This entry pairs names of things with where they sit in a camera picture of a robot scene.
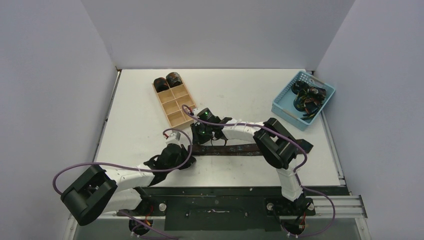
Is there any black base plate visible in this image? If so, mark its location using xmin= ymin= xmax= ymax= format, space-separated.
xmin=118 ymin=186 xmax=316 ymax=232

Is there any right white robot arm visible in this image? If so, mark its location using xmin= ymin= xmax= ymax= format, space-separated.
xmin=182 ymin=105 xmax=308 ymax=215

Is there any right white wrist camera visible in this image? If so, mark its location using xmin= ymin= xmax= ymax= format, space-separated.
xmin=190 ymin=107 xmax=202 ymax=118

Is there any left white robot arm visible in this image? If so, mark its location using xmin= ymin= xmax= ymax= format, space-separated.
xmin=60 ymin=143 xmax=196 ymax=226

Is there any aluminium frame rail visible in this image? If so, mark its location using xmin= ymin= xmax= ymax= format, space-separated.
xmin=67 ymin=195 xmax=369 ymax=220

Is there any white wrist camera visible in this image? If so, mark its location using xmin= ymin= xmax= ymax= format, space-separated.
xmin=165 ymin=130 xmax=181 ymax=146
xmin=190 ymin=107 xmax=202 ymax=118

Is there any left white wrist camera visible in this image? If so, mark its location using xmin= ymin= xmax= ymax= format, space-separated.
xmin=165 ymin=130 xmax=181 ymax=146

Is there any colourful ties pile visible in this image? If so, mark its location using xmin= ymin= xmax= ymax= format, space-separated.
xmin=291 ymin=80 xmax=327 ymax=121

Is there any blue plastic basket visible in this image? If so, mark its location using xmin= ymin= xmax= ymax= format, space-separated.
xmin=271 ymin=71 xmax=336 ymax=131

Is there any wooden compartment tray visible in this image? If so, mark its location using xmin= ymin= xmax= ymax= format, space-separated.
xmin=153 ymin=83 xmax=198 ymax=130

